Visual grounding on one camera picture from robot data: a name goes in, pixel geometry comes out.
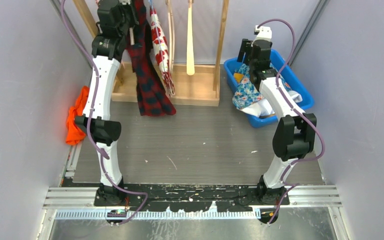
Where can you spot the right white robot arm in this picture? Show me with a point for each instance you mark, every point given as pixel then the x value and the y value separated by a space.
pixel 295 133

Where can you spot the beige plastic hanger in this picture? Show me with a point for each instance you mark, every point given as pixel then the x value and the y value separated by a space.
pixel 190 58
pixel 171 28

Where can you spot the red black plaid dress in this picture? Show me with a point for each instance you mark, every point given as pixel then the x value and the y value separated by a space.
pixel 151 95

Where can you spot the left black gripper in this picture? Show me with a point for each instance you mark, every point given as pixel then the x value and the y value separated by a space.
pixel 126 7

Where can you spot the blue floral garment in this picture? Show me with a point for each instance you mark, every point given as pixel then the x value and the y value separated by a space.
pixel 248 99

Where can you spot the blue wire hanger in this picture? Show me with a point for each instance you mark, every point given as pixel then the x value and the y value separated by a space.
pixel 151 5

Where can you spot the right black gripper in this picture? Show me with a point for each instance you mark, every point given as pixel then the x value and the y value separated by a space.
pixel 245 47

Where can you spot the wooden clothes rack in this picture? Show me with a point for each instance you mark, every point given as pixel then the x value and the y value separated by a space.
pixel 201 89

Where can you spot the yellow skirt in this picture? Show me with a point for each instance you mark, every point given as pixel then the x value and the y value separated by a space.
pixel 238 77

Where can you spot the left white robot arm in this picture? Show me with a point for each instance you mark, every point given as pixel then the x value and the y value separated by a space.
pixel 95 121

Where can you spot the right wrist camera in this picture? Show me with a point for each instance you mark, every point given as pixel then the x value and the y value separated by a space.
pixel 263 33

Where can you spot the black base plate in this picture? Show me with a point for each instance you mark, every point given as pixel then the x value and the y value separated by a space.
pixel 192 197

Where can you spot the red white floral garment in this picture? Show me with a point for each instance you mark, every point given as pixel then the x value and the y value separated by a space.
pixel 161 52

